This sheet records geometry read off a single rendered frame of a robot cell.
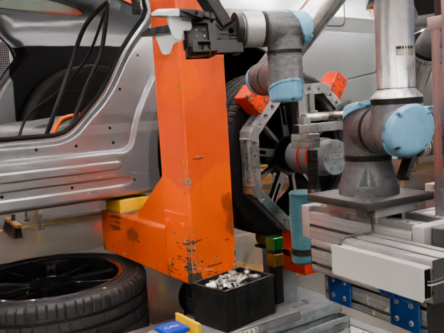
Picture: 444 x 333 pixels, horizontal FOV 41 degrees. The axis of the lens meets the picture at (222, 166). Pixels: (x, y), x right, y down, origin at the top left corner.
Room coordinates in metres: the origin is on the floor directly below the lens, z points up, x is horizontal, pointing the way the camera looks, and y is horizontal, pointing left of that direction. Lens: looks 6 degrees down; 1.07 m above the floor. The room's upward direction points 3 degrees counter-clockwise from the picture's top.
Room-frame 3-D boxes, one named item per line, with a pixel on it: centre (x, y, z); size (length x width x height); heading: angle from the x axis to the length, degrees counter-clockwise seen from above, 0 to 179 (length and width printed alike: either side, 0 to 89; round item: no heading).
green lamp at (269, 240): (1.74, -0.14, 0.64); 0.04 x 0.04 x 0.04; 34
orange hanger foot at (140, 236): (2.13, 0.27, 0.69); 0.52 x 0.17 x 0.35; 34
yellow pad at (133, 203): (2.27, 0.37, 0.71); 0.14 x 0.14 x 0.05; 34
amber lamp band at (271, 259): (1.74, -0.14, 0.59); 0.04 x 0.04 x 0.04; 34
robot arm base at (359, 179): (1.48, -0.37, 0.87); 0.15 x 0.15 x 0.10
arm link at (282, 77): (1.30, -0.14, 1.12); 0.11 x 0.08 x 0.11; 15
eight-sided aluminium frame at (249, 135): (2.24, -0.31, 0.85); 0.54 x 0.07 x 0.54; 124
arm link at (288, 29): (1.28, -0.15, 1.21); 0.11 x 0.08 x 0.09; 105
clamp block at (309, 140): (1.98, -0.28, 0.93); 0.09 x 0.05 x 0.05; 34
